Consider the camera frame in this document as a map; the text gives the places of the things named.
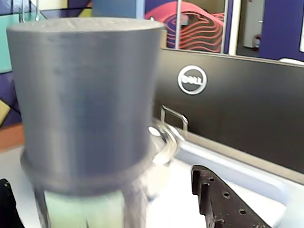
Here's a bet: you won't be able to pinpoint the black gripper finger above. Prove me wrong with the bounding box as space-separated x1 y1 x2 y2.
191 164 273 228
0 178 19 228

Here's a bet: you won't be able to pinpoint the gray salt shaker green label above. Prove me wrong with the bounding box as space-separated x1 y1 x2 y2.
6 18 166 228

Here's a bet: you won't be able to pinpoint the steel pot with lid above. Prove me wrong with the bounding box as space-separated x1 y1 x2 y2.
147 104 190 167

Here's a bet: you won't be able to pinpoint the black Dell monitor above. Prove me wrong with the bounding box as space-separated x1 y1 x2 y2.
152 47 304 175

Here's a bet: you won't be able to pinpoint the blue toy kitchen unit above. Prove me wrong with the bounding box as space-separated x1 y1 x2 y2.
0 0 292 228

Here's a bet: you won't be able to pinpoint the red fire extinguisher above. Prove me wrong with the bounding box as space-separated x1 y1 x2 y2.
253 34 262 52

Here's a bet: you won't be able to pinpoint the metal toy hanging utensil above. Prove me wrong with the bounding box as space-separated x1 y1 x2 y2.
20 0 41 23

